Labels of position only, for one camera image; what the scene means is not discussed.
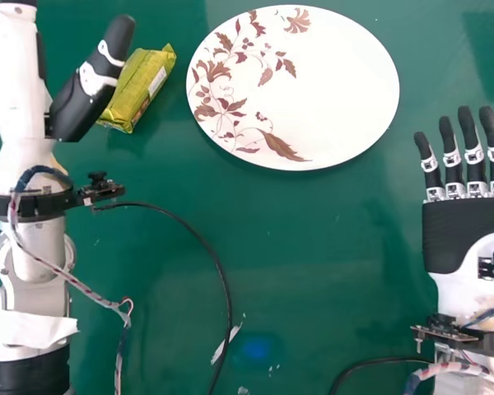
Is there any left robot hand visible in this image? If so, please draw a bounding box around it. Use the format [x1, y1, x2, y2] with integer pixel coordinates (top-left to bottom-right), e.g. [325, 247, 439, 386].
[0, 0, 137, 220]

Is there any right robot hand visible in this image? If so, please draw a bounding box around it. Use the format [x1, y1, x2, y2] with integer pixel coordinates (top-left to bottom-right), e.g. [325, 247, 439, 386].
[412, 105, 494, 359]

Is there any yellow-green biscuit packet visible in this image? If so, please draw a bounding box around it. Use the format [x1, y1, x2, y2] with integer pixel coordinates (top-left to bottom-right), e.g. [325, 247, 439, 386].
[96, 43, 178, 135]

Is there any plate with brown leaf pattern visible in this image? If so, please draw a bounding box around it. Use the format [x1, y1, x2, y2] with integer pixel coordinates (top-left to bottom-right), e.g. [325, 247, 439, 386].
[185, 4, 401, 172]

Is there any white tissue wrap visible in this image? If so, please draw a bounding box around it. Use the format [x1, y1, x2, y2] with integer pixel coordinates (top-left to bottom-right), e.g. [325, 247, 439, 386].
[0, 303, 81, 360]

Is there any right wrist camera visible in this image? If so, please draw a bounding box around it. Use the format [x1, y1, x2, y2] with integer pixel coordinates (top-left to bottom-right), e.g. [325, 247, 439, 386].
[410, 314, 481, 351]

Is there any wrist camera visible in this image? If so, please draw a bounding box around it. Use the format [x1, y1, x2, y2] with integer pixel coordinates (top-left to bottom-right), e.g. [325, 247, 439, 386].
[77, 170, 127, 209]
[410, 314, 481, 351]

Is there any red and white ribbon cable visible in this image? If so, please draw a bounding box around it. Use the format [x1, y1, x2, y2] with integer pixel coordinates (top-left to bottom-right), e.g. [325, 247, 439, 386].
[7, 164, 135, 395]
[403, 363, 493, 395]

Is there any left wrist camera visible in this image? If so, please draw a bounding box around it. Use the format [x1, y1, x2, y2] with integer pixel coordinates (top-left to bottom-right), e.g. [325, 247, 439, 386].
[77, 170, 127, 209]

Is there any black cable with white tape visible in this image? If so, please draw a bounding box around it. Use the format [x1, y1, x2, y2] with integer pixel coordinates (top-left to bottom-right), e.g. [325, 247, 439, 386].
[91, 200, 245, 395]

